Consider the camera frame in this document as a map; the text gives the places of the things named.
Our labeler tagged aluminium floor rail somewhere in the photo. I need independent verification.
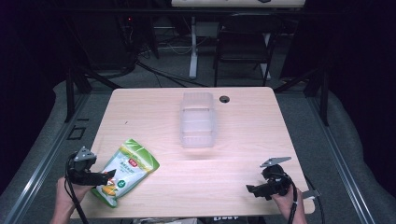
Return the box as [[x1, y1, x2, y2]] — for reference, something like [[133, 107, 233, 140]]
[[305, 94, 378, 224], [2, 92, 92, 224]]

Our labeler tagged person's left hand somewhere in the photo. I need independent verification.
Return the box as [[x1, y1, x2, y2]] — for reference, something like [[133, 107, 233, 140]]
[[55, 176, 93, 215]]

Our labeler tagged green snack bag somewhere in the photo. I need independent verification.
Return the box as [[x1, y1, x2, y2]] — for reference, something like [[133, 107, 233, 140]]
[[91, 138, 161, 209]]

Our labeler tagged black metal stand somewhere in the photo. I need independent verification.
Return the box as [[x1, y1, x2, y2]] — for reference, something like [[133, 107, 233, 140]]
[[63, 60, 123, 124], [273, 60, 332, 128]]

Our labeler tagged white desk top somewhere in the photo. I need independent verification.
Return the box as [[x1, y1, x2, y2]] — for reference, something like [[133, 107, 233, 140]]
[[170, 0, 306, 8]]

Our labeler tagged person's right hand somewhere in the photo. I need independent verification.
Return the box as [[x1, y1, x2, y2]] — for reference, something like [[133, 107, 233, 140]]
[[271, 186, 305, 217]]

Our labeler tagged grey metal bracket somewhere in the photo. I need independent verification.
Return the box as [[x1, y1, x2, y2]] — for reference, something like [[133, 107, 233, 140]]
[[301, 189, 321, 201]]

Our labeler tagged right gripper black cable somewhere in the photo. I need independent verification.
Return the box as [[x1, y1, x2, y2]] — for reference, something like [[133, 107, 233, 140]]
[[288, 178, 299, 224]]

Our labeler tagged white desk leg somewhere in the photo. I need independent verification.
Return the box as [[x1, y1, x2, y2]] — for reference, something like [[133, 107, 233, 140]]
[[188, 15, 201, 80]]

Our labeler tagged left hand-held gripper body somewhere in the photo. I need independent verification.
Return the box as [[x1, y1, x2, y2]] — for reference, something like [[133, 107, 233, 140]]
[[66, 147, 108, 187]]

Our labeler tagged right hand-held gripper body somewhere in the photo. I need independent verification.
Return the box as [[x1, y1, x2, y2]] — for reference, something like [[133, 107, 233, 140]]
[[260, 156, 294, 200]]

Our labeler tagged black floor cable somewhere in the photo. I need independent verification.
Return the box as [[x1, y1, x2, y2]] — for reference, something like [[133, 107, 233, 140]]
[[135, 60, 209, 89]]

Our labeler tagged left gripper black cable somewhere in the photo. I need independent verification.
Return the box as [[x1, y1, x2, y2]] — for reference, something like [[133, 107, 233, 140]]
[[64, 155, 90, 224]]

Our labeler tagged black folding chair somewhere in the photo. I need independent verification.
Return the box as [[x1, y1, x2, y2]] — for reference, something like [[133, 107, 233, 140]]
[[212, 12, 284, 88]]

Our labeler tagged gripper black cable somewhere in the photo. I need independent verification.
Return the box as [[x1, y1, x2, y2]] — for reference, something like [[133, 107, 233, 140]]
[[288, 178, 299, 224], [64, 155, 90, 224]]

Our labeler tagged translucent plastic container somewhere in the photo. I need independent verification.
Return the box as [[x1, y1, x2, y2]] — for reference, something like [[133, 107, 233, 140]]
[[178, 91, 218, 149]]

